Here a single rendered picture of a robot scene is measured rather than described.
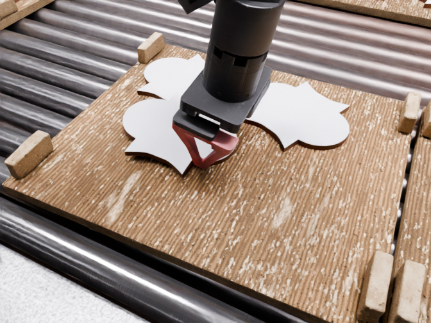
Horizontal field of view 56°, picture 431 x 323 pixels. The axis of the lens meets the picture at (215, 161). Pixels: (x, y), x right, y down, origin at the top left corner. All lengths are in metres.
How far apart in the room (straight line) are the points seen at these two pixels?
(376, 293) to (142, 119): 0.33
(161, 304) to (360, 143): 0.30
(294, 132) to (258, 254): 0.18
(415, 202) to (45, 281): 0.39
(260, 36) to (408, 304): 0.25
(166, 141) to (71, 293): 0.19
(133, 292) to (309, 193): 0.21
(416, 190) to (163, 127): 0.30
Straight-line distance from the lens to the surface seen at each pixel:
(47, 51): 0.77
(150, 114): 0.52
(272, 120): 0.52
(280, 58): 0.70
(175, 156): 0.47
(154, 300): 0.40
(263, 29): 0.36
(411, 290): 0.39
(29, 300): 0.44
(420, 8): 0.90
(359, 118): 0.57
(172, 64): 0.63
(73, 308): 0.42
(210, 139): 0.39
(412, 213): 0.47
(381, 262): 0.39
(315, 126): 0.53
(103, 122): 0.55
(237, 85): 0.39
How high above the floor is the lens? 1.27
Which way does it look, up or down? 45 degrees down
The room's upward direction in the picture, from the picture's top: straight up
